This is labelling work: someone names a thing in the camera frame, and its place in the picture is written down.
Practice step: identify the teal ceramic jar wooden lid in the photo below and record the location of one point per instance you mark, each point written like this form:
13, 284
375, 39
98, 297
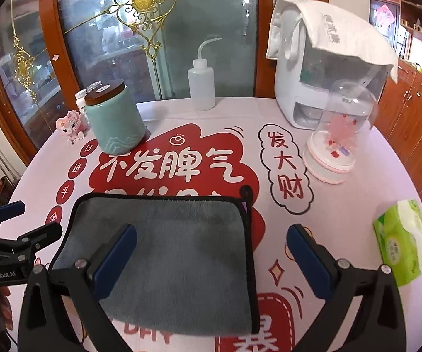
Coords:
114, 117

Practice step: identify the pink cat figurine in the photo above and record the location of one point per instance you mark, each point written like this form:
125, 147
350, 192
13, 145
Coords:
73, 125

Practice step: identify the wooden cabinet with shelves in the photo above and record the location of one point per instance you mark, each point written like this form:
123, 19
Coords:
400, 106

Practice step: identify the glass dome pink figurine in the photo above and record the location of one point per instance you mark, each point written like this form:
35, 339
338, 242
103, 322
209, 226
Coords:
333, 148

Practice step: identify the white towel on appliance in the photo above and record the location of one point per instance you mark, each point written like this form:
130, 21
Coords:
334, 30

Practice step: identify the white countertop appliance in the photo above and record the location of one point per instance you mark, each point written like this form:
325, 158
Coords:
304, 75

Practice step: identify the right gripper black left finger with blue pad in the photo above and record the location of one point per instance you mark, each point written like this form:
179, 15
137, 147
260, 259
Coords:
44, 324

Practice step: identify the glass sliding door gold ornament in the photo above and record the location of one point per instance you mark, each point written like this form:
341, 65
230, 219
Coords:
51, 49

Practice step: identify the white pill bottle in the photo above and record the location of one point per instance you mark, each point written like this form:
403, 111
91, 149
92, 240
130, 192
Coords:
80, 98

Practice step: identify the purple grey microfibre towel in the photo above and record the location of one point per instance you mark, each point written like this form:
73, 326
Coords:
192, 271

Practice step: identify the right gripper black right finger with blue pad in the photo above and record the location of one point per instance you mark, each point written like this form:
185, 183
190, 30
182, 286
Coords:
379, 324

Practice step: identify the white squeeze wash bottle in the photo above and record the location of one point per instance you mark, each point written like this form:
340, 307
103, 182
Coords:
201, 80

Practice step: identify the green tissue pack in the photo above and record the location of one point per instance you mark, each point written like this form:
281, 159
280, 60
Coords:
399, 235

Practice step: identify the pink printed tablecloth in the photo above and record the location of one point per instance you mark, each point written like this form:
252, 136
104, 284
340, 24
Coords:
240, 141

